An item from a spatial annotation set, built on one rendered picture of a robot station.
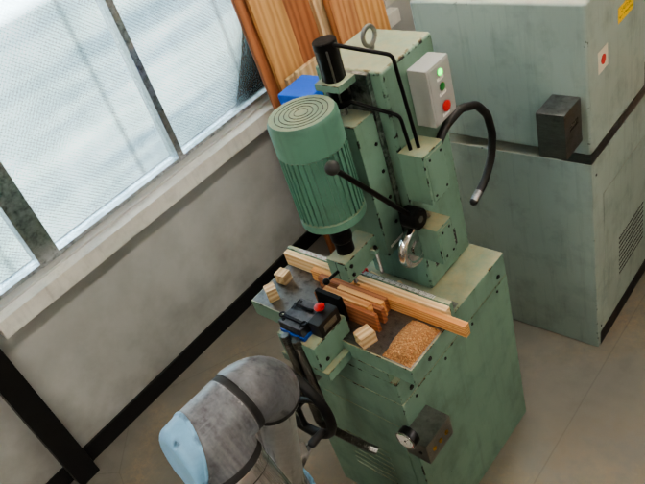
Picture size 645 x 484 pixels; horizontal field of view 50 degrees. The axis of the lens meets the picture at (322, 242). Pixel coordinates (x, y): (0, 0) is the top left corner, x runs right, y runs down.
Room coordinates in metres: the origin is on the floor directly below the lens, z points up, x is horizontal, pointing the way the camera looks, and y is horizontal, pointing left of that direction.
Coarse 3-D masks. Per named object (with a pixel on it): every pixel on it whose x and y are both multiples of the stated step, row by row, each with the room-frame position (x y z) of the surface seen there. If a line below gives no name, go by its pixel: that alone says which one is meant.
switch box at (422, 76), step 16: (416, 64) 1.57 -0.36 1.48; (432, 64) 1.54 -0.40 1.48; (448, 64) 1.57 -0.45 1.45; (416, 80) 1.54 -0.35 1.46; (432, 80) 1.52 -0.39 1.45; (448, 80) 1.56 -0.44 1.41; (416, 96) 1.55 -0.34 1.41; (432, 96) 1.51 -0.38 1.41; (448, 96) 1.55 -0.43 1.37; (416, 112) 1.55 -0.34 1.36; (432, 112) 1.51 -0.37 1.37; (448, 112) 1.55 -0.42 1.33
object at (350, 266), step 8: (352, 232) 1.55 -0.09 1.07; (360, 232) 1.53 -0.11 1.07; (360, 240) 1.50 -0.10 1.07; (368, 240) 1.49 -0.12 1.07; (360, 248) 1.47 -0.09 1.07; (368, 248) 1.48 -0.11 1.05; (328, 256) 1.48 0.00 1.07; (336, 256) 1.47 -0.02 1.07; (344, 256) 1.46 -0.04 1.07; (352, 256) 1.45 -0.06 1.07; (360, 256) 1.46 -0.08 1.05; (368, 256) 1.48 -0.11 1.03; (328, 264) 1.47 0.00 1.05; (336, 264) 1.45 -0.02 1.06; (344, 264) 1.43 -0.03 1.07; (352, 264) 1.43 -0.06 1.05; (360, 264) 1.45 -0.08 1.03; (368, 264) 1.47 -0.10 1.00; (344, 272) 1.43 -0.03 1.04; (352, 272) 1.43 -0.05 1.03; (360, 272) 1.45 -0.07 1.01; (344, 280) 1.44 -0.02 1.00; (352, 280) 1.43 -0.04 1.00
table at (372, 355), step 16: (304, 272) 1.66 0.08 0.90; (288, 288) 1.61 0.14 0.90; (304, 288) 1.59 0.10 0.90; (256, 304) 1.60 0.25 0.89; (272, 304) 1.57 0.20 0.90; (288, 304) 1.54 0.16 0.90; (272, 320) 1.57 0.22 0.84; (400, 320) 1.33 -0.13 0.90; (416, 320) 1.31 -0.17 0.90; (352, 336) 1.33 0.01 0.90; (384, 336) 1.29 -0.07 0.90; (448, 336) 1.25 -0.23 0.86; (352, 352) 1.31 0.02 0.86; (368, 352) 1.26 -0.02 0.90; (432, 352) 1.20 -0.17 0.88; (336, 368) 1.28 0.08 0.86; (384, 368) 1.22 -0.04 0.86; (400, 368) 1.18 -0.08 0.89; (416, 368) 1.16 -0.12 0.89; (416, 384) 1.15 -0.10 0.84
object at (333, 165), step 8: (328, 168) 1.31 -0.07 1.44; (336, 168) 1.30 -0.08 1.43; (344, 176) 1.33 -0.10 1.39; (360, 184) 1.35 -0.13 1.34; (368, 192) 1.37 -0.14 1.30; (376, 192) 1.38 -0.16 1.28; (384, 200) 1.39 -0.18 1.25; (400, 208) 1.42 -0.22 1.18; (408, 208) 1.46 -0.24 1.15; (416, 208) 1.45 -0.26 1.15; (400, 216) 1.46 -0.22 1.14; (408, 216) 1.44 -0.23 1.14; (416, 216) 1.43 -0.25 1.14; (424, 216) 1.45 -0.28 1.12; (408, 224) 1.43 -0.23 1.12; (416, 224) 1.42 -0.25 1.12; (424, 224) 1.44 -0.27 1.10
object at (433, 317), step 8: (312, 272) 1.61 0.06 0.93; (320, 272) 1.59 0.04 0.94; (328, 272) 1.58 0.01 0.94; (384, 296) 1.40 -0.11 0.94; (392, 296) 1.39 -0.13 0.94; (392, 304) 1.37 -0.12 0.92; (400, 304) 1.35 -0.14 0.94; (408, 304) 1.33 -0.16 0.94; (416, 304) 1.32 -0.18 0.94; (400, 312) 1.35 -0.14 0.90; (408, 312) 1.33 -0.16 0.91; (416, 312) 1.31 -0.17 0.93; (424, 312) 1.29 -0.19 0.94; (432, 312) 1.28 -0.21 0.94; (440, 312) 1.27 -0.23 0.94; (424, 320) 1.29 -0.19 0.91; (432, 320) 1.27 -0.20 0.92; (440, 320) 1.25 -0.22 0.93; (448, 320) 1.23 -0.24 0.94; (456, 320) 1.22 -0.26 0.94; (448, 328) 1.23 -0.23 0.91; (456, 328) 1.21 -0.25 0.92; (464, 328) 1.19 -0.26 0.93; (464, 336) 1.20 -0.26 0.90
